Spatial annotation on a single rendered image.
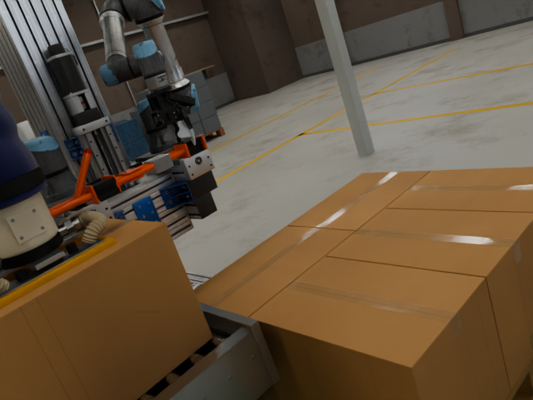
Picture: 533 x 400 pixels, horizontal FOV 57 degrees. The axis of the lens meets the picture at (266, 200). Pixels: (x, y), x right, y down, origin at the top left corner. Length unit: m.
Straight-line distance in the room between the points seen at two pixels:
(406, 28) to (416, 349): 12.05
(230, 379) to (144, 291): 0.34
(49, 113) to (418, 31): 11.38
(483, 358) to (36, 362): 1.16
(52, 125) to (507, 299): 1.75
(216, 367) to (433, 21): 11.79
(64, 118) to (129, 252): 0.94
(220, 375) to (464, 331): 0.65
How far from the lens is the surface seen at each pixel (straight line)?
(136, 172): 1.59
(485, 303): 1.51
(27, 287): 1.36
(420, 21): 12.88
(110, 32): 1.96
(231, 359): 1.42
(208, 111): 9.25
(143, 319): 1.44
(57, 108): 2.18
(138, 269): 1.41
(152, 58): 1.67
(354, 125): 4.92
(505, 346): 1.66
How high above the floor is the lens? 1.32
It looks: 17 degrees down
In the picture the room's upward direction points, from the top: 19 degrees counter-clockwise
